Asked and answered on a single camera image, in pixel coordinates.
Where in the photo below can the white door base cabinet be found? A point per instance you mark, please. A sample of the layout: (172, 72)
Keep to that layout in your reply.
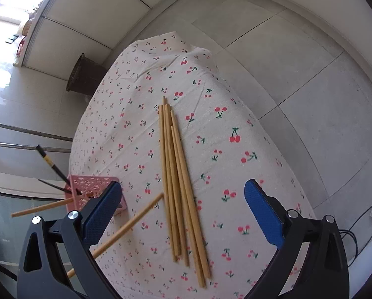
(95, 12)

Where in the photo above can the brown trash bin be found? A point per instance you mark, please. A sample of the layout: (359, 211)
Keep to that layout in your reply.
(86, 78)

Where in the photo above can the cherry print tablecloth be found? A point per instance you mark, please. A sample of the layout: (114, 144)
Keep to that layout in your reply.
(220, 146)

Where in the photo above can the tan bamboo chopstick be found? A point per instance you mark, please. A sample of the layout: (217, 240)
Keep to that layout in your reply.
(136, 217)
(33, 209)

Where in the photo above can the bunch of wooden chopsticks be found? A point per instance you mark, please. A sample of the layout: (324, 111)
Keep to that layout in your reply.
(170, 174)

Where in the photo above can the wicker basket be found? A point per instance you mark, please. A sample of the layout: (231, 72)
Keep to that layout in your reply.
(27, 26)

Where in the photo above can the pink plastic lattice basket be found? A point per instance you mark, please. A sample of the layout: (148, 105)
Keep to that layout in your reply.
(92, 181)

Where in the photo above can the black chopstick gold band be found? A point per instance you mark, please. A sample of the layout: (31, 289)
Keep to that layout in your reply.
(47, 159)
(50, 185)

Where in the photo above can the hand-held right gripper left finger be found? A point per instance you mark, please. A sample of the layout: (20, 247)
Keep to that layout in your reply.
(103, 211)

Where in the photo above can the black wall hooks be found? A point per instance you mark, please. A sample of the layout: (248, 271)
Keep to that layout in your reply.
(11, 39)

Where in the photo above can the red plastic basket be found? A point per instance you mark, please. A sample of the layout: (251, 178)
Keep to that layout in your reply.
(20, 48)

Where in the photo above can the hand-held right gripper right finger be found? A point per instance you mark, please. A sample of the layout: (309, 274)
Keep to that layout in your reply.
(262, 211)

